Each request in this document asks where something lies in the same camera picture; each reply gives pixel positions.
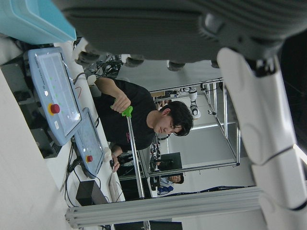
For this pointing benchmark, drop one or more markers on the black computer mouse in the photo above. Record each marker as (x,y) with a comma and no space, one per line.
(112,163)

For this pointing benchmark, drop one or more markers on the white humanoid robot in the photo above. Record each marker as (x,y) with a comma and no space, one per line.
(193,98)

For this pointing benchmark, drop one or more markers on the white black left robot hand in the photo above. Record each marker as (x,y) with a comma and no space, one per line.
(148,28)

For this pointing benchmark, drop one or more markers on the small background monitor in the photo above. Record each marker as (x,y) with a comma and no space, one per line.
(171,161)

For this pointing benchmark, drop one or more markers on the black computer monitor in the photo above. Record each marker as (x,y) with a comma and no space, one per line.
(148,226)

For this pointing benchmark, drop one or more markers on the teal plastic bin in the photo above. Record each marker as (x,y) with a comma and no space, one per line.
(36,21)

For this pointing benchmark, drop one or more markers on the aluminium profile post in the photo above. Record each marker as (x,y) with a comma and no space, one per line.
(168,206)

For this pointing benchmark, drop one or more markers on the white keyboard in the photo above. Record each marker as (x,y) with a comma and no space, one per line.
(116,187)

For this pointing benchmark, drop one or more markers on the grey teach pendant tablet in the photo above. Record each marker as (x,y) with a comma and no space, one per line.
(90,143)
(57,91)

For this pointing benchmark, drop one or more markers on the black pendant stand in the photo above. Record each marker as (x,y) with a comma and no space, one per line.
(45,141)

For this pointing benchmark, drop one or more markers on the metal cage frame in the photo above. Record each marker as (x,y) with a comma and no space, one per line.
(237,158)

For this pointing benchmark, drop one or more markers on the person in black shirt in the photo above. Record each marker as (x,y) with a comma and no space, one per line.
(124,115)

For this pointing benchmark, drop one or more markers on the black rectangular box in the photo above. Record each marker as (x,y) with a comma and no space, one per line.
(88,191)

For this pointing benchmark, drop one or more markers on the seated background person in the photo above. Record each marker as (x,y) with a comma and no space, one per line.
(176,179)

